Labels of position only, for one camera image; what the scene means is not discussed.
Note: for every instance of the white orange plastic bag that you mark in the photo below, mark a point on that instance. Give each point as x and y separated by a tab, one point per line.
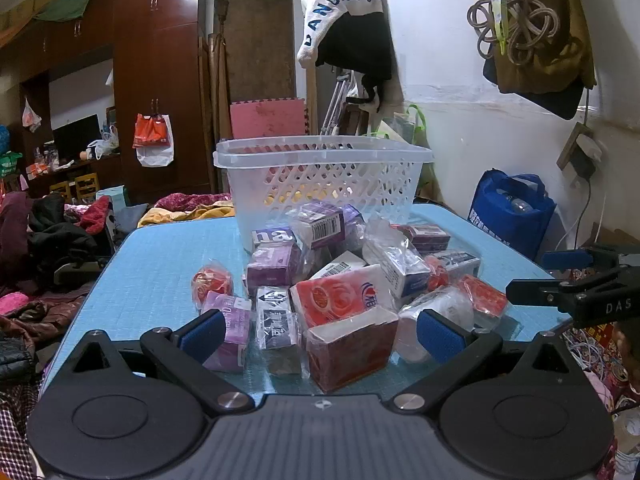
31	117

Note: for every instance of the brown hanging bag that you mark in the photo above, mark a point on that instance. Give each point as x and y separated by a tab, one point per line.
565	60

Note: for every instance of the green white bag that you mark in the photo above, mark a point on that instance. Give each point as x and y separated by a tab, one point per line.
410	130

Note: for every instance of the white plastic basket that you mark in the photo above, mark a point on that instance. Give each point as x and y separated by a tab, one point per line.
320	175

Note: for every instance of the metal folding rack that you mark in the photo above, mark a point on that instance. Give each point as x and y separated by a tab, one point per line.
337	100

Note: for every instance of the dark purple box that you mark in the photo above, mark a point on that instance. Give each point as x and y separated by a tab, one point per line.
427	237

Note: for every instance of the dark clothing pile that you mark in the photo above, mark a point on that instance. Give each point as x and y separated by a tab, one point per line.
55	240

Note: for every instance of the white wrapped packet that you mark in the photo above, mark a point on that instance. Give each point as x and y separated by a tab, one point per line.
450	306

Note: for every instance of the white purple box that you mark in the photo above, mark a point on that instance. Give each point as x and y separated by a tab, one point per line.
272	236

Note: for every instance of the red yellow blanket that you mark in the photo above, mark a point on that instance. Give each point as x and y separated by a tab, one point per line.
190	205

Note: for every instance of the wall power adapter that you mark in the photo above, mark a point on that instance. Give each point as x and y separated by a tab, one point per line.
582	160

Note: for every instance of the red ball packet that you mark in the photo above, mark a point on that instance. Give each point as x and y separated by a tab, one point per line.
212	285

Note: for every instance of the black white box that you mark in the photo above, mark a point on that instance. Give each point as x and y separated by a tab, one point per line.
277	330
274	300

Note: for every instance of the red white plastic bag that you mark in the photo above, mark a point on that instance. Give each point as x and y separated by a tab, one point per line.
152	132

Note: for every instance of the pink foam mat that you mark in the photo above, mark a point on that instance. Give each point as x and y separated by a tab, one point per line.
267	117

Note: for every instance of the red white tissue pack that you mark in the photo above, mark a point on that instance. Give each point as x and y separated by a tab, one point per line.
335	297

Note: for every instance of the light purple box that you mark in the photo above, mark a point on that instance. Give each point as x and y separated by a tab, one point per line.
235	320

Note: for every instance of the black television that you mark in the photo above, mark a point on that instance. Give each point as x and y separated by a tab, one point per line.
75	135

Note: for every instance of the white box with barcode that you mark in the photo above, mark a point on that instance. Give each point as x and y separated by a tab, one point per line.
342	262

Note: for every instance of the brown wooden wardrobe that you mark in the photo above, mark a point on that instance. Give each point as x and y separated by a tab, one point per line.
160	60

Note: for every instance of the purple box with barcode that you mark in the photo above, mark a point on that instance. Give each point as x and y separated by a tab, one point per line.
325	225

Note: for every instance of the blue shopping bag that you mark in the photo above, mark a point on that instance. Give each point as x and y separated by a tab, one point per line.
505	220

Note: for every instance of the white blue wrapped box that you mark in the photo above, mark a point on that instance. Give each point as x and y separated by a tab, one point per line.
395	265

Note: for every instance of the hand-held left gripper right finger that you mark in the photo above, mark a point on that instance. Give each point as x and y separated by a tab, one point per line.
440	341

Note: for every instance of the white black hanging garment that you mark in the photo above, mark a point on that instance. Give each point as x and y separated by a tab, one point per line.
350	45

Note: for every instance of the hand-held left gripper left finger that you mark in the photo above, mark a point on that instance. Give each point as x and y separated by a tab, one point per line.
202	336

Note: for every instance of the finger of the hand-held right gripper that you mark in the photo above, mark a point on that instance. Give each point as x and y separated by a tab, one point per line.
562	259
537	293

